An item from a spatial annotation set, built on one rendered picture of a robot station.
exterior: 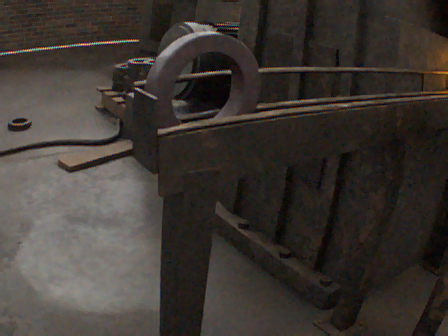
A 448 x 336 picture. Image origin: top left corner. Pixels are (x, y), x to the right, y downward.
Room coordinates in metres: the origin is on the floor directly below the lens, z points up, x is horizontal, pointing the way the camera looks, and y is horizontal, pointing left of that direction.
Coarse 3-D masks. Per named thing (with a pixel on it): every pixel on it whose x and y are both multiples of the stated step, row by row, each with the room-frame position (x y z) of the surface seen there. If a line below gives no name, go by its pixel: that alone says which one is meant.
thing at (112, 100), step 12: (132, 60) 2.83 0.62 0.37; (144, 60) 2.88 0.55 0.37; (120, 72) 2.92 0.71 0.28; (132, 72) 2.73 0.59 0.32; (144, 72) 2.54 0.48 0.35; (120, 84) 2.91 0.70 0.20; (108, 96) 2.83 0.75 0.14; (120, 96) 2.88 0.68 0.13; (96, 108) 3.01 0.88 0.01; (108, 108) 2.94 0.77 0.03; (120, 108) 2.76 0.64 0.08
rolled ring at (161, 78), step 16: (208, 32) 0.72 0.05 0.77; (176, 48) 0.68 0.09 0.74; (192, 48) 0.69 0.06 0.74; (208, 48) 0.70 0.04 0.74; (224, 48) 0.72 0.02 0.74; (240, 48) 0.74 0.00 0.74; (160, 64) 0.67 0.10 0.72; (176, 64) 0.68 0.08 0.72; (240, 64) 0.74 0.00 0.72; (256, 64) 0.76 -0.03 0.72; (160, 80) 0.66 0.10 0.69; (240, 80) 0.75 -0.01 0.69; (256, 80) 0.76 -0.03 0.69; (160, 96) 0.66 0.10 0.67; (240, 96) 0.75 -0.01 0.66; (256, 96) 0.76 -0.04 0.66; (160, 112) 0.67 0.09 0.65; (224, 112) 0.76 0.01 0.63; (240, 112) 0.75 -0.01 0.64
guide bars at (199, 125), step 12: (432, 96) 1.10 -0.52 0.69; (444, 96) 1.15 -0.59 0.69; (300, 108) 0.80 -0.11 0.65; (312, 108) 0.81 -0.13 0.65; (324, 108) 0.83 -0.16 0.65; (336, 108) 0.85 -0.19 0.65; (348, 108) 0.87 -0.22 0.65; (204, 120) 0.69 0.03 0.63; (216, 120) 0.70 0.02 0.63; (228, 120) 0.71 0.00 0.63; (240, 120) 0.72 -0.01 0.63; (252, 120) 0.74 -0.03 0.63; (168, 132) 0.65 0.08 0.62; (180, 132) 0.66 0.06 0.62
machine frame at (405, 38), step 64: (256, 0) 1.58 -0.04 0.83; (320, 0) 1.39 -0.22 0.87; (384, 0) 1.19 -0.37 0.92; (320, 64) 1.35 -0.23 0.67; (384, 64) 1.17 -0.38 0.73; (256, 192) 1.53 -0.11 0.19; (320, 192) 1.31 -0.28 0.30; (256, 256) 1.40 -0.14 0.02; (320, 256) 1.24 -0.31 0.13; (384, 256) 1.24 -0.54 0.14
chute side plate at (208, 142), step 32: (224, 128) 0.70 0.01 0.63; (256, 128) 0.73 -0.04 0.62; (288, 128) 0.77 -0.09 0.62; (320, 128) 0.82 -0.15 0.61; (352, 128) 0.88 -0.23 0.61; (384, 128) 0.95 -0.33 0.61; (416, 128) 1.05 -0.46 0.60; (160, 160) 0.64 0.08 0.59; (192, 160) 0.67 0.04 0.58; (224, 160) 0.70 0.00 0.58; (256, 160) 0.74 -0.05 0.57; (288, 160) 0.78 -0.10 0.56; (160, 192) 0.64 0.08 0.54
